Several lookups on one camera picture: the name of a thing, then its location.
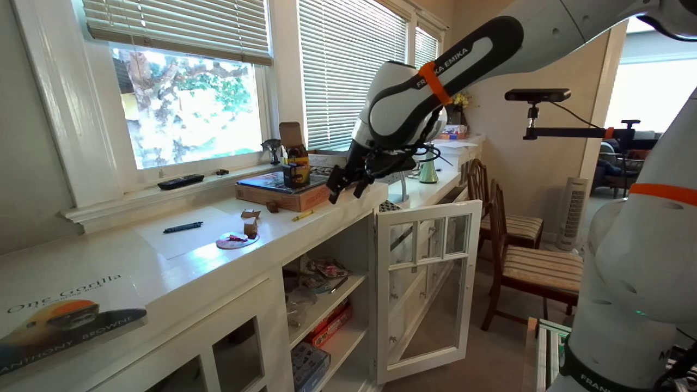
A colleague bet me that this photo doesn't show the brown card in cup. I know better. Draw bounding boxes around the brown card in cup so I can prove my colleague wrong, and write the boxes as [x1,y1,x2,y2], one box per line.
[277,119,307,157]

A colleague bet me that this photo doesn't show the white tower fan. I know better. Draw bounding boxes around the white tower fan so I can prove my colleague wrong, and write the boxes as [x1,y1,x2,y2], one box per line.
[554,176,590,250]

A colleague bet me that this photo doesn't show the black camera boom stand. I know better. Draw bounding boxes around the black camera boom stand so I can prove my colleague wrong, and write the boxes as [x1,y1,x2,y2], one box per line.
[521,99,644,146]

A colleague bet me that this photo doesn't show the black marker pen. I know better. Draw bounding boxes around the black marker pen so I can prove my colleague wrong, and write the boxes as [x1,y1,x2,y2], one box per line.
[160,220,206,237]

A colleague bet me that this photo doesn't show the bird cover book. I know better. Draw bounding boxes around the bird cover book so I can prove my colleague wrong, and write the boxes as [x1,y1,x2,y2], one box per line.
[0,269,153,379]

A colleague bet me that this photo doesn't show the orange items on counter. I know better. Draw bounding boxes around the orange items on counter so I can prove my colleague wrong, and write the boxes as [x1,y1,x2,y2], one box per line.
[214,230,253,252]

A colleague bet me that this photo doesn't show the teal cup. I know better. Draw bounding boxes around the teal cup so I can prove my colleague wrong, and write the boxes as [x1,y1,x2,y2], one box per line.
[415,157,439,188]

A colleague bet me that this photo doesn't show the grey slatted window blind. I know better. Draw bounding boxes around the grey slatted window blind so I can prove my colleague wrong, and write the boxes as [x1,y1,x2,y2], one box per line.
[412,23,446,72]
[77,0,273,67]
[295,0,409,155]

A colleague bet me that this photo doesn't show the black remote control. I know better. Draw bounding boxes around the black remote control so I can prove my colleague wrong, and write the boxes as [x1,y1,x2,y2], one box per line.
[154,171,206,193]

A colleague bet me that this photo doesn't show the dark hardcover book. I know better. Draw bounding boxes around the dark hardcover book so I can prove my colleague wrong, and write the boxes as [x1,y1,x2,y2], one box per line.
[244,170,328,195]

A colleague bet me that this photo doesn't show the white wooden cupboard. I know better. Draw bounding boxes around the white wooden cupboard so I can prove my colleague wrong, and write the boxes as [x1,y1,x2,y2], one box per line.
[0,136,487,392]

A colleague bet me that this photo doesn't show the potted yellow flowers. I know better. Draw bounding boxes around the potted yellow flowers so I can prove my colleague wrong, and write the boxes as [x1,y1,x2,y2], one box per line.
[439,91,475,144]

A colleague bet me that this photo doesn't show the brown wooden chair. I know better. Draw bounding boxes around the brown wooden chair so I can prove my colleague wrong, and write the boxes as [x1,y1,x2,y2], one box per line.
[459,157,547,250]
[477,178,587,332]

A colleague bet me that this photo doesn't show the small brown item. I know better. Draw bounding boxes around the small brown item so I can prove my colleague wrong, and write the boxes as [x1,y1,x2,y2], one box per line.
[240,206,264,242]

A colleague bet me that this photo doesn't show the blue printed toy box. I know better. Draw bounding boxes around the blue printed toy box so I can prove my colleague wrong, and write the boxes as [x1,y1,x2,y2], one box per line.
[291,342,332,392]

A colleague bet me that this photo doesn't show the white framed window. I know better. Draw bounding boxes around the white framed window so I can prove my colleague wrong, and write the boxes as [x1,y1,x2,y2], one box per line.
[12,0,285,220]

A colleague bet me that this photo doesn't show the white glass pane cupboard door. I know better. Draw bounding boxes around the white glass pane cupboard door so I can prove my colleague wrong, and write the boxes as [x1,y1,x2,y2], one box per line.
[372,199,484,385]
[94,278,291,392]

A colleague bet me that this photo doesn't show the flat red orange box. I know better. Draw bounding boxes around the flat red orange box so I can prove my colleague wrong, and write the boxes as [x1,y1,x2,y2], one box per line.
[304,303,352,353]

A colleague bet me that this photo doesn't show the flat brown cardboard box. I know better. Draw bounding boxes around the flat brown cardboard box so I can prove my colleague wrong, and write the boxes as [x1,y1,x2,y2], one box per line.
[232,171,332,216]

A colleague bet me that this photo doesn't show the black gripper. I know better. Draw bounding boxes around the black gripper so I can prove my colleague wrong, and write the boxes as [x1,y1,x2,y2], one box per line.
[324,140,423,204]

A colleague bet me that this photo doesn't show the black stereo camera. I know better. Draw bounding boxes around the black stereo camera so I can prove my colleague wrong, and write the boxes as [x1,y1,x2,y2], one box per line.
[502,87,574,106]

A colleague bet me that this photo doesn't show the black metal desk gadget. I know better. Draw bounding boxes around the black metal desk gadget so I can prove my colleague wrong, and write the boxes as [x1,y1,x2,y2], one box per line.
[258,135,290,167]

